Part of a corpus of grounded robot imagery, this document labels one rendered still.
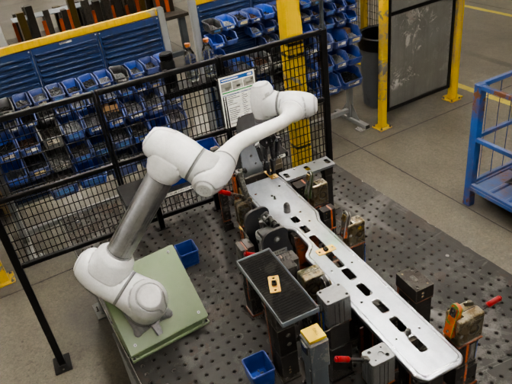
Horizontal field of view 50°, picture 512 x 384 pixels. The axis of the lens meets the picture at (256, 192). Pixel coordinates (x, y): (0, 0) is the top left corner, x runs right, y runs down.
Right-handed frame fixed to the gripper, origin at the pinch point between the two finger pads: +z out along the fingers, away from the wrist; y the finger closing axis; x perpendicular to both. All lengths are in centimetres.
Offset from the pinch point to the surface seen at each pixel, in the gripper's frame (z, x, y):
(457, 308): 7, -107, 14
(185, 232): 48, 41, -37
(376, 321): 17, -90, -6
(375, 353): 11, -105, -17
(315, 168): 17.6, 12.3, 30.4
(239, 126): -11.0, 26.1, -2.4
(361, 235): 21, -44, 20
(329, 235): 17.3, -39.7, 6.4
